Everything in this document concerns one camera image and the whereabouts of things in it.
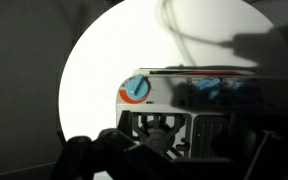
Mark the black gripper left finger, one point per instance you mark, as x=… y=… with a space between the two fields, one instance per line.
x=117 y=160

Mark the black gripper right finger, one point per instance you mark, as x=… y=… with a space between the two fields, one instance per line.
x=274 y=160

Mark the grey toy stove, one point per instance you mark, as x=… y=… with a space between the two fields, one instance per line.
x=164 y=103

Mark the blue stove knob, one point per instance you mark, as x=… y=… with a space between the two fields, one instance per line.
x=206 y=85
x=138 y=87

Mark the black burner grate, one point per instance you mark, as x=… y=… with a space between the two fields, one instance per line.
x=157 y=133

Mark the black ribbed griddle plate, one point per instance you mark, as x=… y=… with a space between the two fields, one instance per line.
x=210 y=133

